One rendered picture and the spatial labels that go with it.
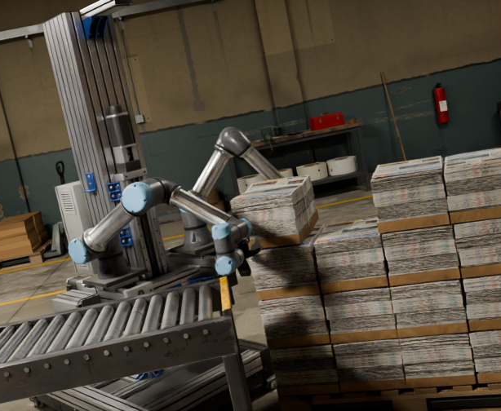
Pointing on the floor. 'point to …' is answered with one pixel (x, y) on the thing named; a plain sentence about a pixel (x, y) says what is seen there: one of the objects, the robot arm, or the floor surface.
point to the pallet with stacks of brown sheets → (11, 241)
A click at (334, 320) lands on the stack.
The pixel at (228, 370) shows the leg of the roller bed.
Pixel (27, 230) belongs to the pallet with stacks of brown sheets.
